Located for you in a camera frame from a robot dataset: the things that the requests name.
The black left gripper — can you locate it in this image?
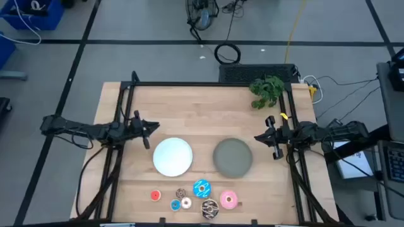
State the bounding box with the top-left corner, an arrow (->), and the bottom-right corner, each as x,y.
128,110 -> 160,150

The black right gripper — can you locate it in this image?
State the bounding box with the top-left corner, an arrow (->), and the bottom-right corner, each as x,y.
254,115 -> 291,161

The large pink iced donut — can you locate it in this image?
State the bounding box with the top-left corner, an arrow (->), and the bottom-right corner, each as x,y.
219,190 -> 239,210

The large blue iced donut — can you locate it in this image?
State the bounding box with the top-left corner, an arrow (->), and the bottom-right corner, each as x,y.
193,178 -> 212,199

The large chocolate iced donut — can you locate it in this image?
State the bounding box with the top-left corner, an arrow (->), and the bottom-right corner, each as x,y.
201,199 -> 220,220

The white round plate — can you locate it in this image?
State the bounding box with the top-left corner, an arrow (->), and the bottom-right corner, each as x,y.
152,137 -> 194,178

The grey round plate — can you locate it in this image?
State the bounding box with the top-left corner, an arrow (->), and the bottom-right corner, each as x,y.
212,137 -> 254,179

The green potted plant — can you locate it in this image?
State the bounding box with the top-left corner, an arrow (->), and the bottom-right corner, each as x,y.
248,74 -> 285,110

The black computer case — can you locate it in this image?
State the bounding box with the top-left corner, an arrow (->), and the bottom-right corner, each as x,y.
218,64 -> 300,84

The black power adapter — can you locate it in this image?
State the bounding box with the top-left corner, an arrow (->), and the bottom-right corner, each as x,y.
326,118 -> 344,129

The white paper box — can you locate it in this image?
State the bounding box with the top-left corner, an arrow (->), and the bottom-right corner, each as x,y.
331,141 -> 375,180

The black desk beam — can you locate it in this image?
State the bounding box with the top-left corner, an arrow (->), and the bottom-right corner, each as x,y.
324,124 -> 391,165

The black floor fan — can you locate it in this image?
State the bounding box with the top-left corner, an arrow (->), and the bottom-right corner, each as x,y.
185,0 -> 220,32

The black keyboard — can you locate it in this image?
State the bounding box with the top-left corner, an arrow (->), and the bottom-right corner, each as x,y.
386,146 -> 404,183

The black desk monitor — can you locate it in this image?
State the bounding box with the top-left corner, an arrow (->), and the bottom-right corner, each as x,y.
387,47 -> 404,92

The grey desk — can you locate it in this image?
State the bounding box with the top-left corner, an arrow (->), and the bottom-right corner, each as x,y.
377,140 -> 404,221

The grey metal bar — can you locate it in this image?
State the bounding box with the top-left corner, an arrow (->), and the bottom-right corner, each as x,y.
0,71 -> 28,81

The blue plastic bin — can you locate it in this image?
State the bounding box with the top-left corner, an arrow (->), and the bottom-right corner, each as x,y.
0,0 -> 66,32
0,31 -> 16,70

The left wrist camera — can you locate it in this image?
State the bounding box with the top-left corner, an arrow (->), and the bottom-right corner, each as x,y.
129,117 -> 143,135

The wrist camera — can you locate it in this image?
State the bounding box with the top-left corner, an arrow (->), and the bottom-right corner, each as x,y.
129,117 -> 143,135
277,124 -> 290,144

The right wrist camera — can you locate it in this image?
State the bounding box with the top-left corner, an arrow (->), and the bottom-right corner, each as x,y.
277,124 -> 290,144

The black metal table frame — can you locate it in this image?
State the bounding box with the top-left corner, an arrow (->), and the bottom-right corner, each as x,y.
69,71 -> 340,225

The white power cable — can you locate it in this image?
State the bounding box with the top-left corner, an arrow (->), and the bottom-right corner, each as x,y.
299,74 -> 324,105

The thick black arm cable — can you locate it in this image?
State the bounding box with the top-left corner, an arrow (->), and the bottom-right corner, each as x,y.
74,145 -> 110,218

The thin black cable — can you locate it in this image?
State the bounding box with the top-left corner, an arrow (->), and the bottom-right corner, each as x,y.
315,74 -> 379,88

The coiled black cable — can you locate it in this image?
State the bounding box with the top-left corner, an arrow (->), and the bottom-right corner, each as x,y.
213,43 -> 242,65

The yellow cable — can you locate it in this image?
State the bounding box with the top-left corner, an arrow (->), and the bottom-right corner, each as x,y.
283,0 -> 307,64

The black floor cable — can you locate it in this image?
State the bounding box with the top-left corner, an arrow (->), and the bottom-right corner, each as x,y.
220,0 -> 246,45

